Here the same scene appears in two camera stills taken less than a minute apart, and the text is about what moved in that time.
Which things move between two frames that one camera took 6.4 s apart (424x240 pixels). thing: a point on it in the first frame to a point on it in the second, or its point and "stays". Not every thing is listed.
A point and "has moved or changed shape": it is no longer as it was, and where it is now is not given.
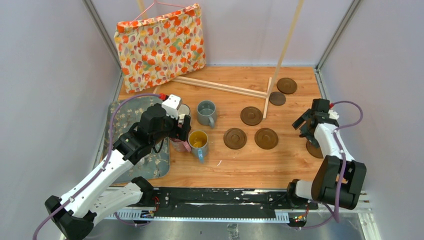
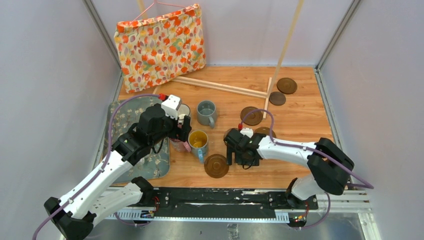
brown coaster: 314,151 has moved or changed shape
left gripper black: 179,132 stays
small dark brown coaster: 277,98 stays
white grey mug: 183,109 stays
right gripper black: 309,136 to 253,162
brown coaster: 287,85 stays
